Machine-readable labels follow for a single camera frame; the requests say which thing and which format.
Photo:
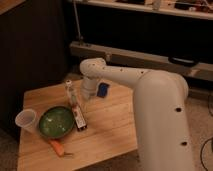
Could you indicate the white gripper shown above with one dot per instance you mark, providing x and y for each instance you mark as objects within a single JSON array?
[{"x": 89, "y": 87}]

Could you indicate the green ceramic bowl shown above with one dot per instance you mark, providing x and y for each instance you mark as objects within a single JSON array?
[{"x": 56, "y": 122}]

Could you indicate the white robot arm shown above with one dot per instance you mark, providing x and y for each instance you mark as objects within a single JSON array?
[{"x": 161, "y": 125}]

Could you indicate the blue sponge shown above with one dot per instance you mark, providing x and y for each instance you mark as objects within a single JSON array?
[{"x": 102, "y": 90}]

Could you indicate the orange carrot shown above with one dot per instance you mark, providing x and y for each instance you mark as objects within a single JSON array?
[{"x": 59, "y": 149}]

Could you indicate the translucent plastic cup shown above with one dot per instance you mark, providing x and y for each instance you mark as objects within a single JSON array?
[{"x": 27, "y": 119}]

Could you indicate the cluttered back shelf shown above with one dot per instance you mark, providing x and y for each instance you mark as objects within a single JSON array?
[{"x": 146, "y": 8}]

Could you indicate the long grey case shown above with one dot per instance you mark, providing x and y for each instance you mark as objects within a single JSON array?
[{"x": 138, "y": 59}]

